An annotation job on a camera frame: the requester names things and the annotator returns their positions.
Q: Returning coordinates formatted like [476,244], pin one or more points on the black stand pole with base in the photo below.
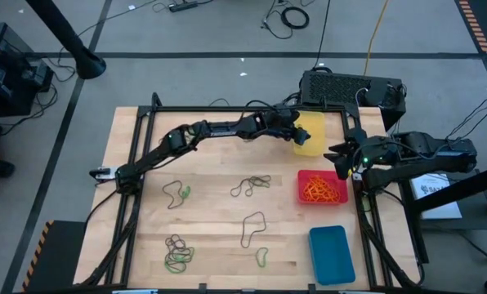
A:
[63,32]

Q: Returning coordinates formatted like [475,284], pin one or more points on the blue plastic basket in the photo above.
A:
[331,255]

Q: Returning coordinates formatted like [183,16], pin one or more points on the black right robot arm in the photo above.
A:
[431,155]

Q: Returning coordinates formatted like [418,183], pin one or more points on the black power strip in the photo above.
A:
[183,6]

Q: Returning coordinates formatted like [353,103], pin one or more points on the heap of orange rubber bands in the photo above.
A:
[319,190]

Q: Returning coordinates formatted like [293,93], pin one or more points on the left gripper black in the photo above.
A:
[282,124]

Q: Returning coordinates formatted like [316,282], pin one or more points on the black computer case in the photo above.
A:
[341,90]

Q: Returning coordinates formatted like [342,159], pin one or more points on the black rubber band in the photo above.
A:
[243,241]
[262,181]
[170,239]
[174,253]
[166,192]
[237,190]

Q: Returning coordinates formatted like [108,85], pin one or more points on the yellow plastic basket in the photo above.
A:
[315,122]

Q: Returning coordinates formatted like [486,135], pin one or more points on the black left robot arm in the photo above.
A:
[223,130]

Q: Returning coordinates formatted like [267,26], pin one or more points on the black equipment cart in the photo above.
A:
[6,69]

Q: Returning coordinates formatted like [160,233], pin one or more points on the red plastic basket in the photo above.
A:
[343,176]

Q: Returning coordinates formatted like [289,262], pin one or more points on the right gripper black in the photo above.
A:
[372,157]

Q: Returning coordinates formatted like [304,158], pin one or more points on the black diagonal beam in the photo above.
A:
[464,185]

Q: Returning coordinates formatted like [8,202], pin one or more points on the white paper sheet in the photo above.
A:
[431,192]

